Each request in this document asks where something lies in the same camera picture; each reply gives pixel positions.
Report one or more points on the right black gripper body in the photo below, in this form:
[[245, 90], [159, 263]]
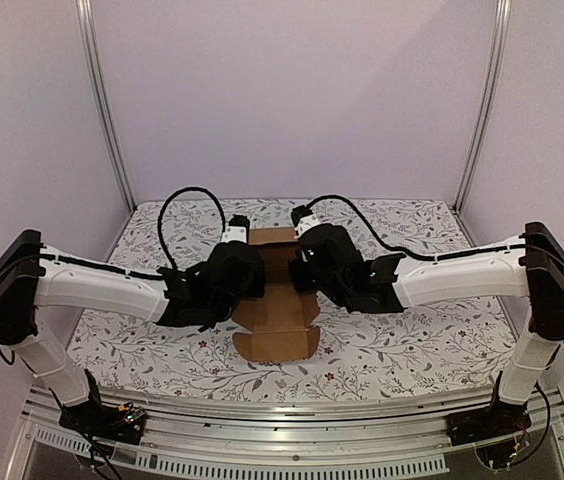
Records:
[[299, 275]]

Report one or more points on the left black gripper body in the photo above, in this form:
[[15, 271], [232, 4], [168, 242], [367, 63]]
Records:
[[257, 290]]

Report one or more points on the brown cardboard box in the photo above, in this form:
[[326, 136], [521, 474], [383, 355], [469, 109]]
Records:
[[277, 327]]

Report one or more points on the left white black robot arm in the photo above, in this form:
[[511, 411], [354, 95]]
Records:
[[35, 275]]

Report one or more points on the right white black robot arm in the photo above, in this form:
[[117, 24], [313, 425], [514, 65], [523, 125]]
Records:
[[530, 265]]

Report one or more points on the floral patterned table mat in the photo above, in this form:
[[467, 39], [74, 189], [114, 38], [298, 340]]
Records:
[[436, 348]]

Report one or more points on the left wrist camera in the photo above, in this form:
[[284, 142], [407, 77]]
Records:
[[236, 230]]

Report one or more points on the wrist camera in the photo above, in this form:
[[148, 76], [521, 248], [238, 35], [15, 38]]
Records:
[[303, 219], [236, 230]]

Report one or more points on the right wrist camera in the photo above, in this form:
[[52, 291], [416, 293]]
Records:
[[303, 219]]

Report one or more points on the front aluminium rail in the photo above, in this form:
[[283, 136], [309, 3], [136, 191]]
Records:
[[184, 438]]

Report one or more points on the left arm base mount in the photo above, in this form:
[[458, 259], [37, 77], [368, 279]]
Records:
[[124, 423]]

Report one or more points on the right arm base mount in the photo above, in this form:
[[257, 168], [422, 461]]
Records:
[[498, 418]]

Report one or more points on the left aluminium frame post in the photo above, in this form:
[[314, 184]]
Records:
[[86, 23]]

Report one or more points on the aluminium frame post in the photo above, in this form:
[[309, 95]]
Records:
[[86, 23], [495, 61]]

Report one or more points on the right aluminium frame post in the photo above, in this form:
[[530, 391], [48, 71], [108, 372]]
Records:
[[495, 61]]

